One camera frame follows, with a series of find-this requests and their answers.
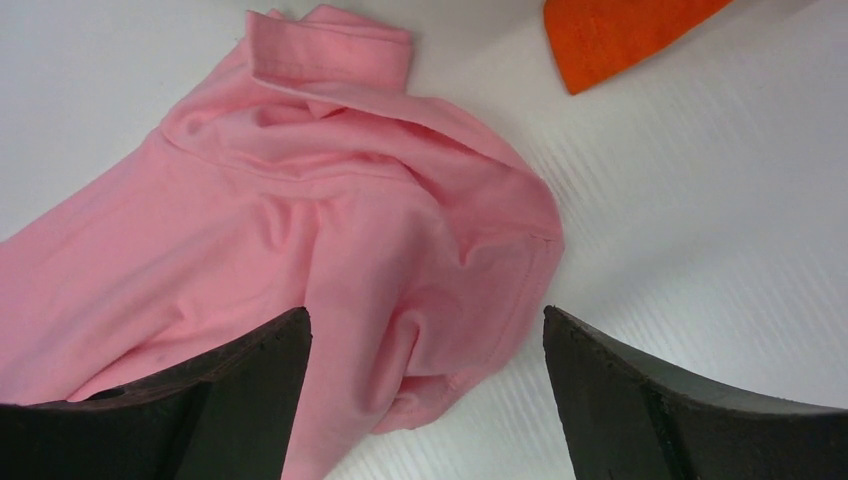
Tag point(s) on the orange t shirt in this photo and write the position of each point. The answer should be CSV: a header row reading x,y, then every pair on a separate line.
x,y
592,41

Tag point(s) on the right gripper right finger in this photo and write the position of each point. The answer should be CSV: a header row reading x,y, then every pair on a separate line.
x,y
627,414

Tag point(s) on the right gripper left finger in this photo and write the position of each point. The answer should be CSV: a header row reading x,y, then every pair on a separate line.
x,y
225,414

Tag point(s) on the pink t shirt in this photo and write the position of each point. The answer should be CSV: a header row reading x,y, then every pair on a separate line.
x,y
299,172

